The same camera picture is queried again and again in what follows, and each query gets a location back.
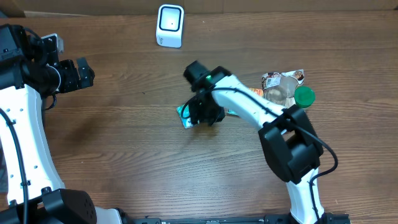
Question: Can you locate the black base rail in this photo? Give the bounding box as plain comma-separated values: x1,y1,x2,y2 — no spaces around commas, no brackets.
129,213,351,224

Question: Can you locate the green-lid jar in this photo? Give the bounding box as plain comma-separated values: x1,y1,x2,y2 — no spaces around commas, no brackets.
294,86,316,108

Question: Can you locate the orange Kleenex tissue pack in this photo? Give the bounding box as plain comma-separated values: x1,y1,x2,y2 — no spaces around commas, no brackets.
249,88,264,97

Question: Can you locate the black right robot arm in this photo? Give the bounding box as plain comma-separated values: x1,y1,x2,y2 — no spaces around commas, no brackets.
183,61,325,223

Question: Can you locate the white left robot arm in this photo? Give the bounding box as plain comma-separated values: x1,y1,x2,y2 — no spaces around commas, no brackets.
1,24,128,223

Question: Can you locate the blue-green tissue pack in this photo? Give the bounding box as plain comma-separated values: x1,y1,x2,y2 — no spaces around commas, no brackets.
177,105,195,129

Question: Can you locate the teal wet wipes pack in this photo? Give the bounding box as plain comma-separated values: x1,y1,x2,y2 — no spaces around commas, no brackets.
227,110,238,116

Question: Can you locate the brown clear snack pouch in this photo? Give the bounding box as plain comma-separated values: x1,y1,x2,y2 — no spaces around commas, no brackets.
261,69,305,108

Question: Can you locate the white barcode scanner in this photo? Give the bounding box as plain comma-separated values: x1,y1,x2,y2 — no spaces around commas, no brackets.
155,4,185,48

